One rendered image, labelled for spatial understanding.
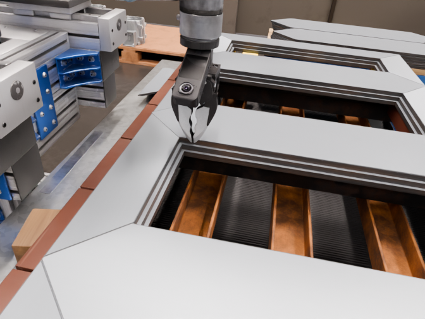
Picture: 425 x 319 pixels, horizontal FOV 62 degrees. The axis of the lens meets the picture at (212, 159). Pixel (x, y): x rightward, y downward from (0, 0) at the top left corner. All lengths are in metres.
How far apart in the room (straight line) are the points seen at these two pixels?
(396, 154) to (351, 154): 0.10
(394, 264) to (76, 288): 0.61
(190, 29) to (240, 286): 0.41
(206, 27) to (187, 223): 0.41
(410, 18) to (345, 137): 4.18
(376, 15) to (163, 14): 2.56
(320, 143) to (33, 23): 0.84
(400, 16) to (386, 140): 4.10
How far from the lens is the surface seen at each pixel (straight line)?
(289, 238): 0.80
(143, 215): 0.58
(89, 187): 0.67
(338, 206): 1.14
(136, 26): 3.69
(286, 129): 0.83
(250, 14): 4.70
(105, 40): 1.08
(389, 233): 0.90
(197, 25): 0.63
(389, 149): 0.86
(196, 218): 0.80
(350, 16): 4.80
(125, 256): 0.51
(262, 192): 1.11
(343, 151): 0.79
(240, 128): 0.80
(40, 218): 0.78
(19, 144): 0.80
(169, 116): 0.83
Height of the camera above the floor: 1.23
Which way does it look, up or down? 34 degrees down
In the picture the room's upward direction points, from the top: 5 degrees clockwise
